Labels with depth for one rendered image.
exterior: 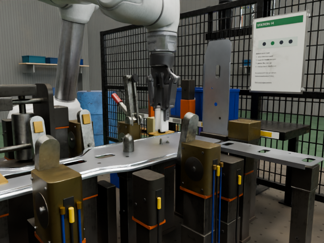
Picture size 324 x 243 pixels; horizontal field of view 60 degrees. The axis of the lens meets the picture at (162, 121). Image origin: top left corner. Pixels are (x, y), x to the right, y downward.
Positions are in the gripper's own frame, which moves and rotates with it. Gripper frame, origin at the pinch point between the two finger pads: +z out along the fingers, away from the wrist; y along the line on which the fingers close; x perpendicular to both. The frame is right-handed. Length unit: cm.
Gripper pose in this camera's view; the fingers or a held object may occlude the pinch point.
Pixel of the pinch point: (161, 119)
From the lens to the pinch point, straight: 87.8
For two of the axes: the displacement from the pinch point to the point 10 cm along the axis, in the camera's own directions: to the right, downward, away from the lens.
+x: 7.3, -1.0, 6.8
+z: 0.0, 9.9, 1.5
